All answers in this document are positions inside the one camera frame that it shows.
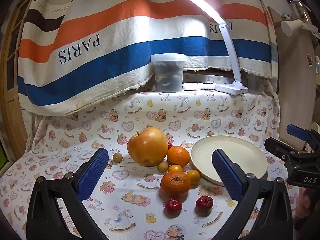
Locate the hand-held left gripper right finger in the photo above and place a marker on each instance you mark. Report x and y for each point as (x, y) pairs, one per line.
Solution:
(226, 176)

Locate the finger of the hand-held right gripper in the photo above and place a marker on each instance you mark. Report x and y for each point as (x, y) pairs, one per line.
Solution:
(280, 150)
(297, 132)

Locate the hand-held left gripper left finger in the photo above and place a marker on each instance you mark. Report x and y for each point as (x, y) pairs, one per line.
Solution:
(92, 175)

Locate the cream round plate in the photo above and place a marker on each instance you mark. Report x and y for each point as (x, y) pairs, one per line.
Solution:
(240, 152)

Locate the yellow cherry tomato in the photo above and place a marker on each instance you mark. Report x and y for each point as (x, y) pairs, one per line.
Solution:
(175, 168)
(194, 177)

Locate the small red fruit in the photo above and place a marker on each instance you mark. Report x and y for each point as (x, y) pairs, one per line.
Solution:
(204, 202)
(173, 205)

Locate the smooth orange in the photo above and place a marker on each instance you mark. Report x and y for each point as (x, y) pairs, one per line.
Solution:
(178, 156)

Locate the orange with dark stem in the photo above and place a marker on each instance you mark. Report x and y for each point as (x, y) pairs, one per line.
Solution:
(175, 183)

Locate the large yellow-red apple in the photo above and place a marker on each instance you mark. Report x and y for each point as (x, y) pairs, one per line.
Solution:
(147, 146)

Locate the person's right hand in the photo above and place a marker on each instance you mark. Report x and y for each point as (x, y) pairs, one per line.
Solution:
(306, 203)

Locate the brown longan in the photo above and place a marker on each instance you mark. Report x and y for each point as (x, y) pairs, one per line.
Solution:
(117, 157)
(163, 167)

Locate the wooden board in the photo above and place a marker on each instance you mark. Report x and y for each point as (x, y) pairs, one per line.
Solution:
(295, 92)

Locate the bear print tablecloth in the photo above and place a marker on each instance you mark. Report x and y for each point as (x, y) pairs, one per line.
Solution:
(75, 130)

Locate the red cherry tomato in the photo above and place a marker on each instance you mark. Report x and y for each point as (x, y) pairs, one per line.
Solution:
(170, 145)

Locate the flat white remote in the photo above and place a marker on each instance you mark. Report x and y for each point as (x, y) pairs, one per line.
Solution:
(197, 86)

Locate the white desk lamp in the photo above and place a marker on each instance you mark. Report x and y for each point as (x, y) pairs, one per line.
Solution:
(232, 55)

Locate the white paper cup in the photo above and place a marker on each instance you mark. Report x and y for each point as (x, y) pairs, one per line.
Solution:
(290, 27)

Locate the wooden door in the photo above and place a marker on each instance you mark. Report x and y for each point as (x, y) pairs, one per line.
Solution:
(11, 92)

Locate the translucent plastic lidded container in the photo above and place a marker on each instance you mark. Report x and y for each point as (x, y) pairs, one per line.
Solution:
(168, 75)

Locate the clear glass bottle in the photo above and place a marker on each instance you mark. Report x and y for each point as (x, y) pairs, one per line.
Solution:
(301, 8)

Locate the striped blanket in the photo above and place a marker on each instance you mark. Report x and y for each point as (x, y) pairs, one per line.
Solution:
(100, 17)

